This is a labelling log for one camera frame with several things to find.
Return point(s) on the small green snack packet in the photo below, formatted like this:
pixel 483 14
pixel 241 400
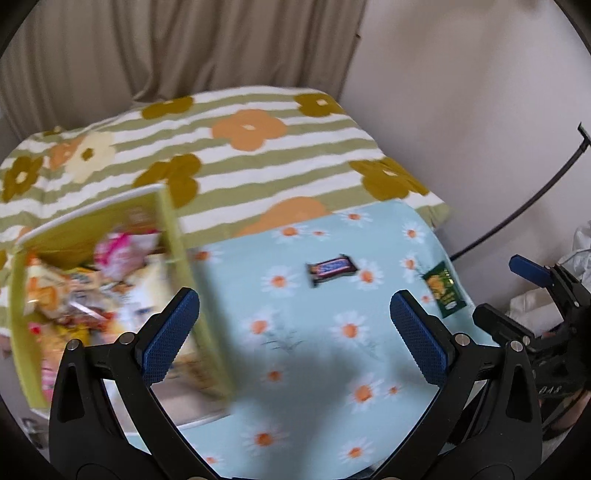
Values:
pixel 443 288

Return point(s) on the pile of snack packets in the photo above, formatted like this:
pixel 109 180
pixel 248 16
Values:
pixel 74 300

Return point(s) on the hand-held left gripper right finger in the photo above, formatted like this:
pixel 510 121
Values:
pixel 418 337

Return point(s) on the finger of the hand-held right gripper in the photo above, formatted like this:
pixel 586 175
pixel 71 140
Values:
pixel 503 325
pixel 531 269

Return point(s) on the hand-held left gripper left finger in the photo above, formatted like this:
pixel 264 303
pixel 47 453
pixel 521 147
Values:
pixel 168 337

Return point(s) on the green cardboard box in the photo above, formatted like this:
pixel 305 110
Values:
pixel 184 258

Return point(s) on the pink cloth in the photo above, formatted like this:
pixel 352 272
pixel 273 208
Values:
pixel 4 346

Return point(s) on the brown chocolate bar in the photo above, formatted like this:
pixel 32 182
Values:
pixel 332 268

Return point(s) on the light blue daisy blanket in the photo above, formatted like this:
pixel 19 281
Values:
pixel 323 332

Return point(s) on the striped floral blanket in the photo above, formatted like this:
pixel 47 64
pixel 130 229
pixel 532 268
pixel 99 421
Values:
pixel 277 184

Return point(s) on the beige curtain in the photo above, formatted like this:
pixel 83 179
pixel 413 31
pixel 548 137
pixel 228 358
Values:
pixel 184 46

